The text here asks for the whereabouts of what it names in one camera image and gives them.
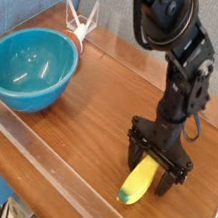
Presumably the blue bowl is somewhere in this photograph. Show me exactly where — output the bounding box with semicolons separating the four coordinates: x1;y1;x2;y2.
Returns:
0;27;79;113

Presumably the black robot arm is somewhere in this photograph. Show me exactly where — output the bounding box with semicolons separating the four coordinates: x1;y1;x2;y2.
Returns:
128;0;215;195

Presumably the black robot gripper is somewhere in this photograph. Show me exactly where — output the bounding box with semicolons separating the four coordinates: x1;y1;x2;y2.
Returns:
127;116;194;196

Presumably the yellow green toy corn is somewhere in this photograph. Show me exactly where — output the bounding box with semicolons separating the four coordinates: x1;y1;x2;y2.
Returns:
118;155;159;205

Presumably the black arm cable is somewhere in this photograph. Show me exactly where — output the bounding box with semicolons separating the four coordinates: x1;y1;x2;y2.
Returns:
180;110;206;145

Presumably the clear acrylic front barrier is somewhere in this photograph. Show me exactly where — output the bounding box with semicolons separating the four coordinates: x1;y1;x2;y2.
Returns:
0;101;123;218

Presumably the clear acrylic back barrier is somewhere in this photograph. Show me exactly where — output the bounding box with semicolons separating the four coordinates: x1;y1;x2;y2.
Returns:
86;26;218;128

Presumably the clear acrylic barrier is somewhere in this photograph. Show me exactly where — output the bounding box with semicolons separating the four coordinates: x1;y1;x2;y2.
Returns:
86;26;218;128
0;101;123;218

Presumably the orange white toy object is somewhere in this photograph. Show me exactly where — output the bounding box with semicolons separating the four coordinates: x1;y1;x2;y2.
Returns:
63;24;86;54

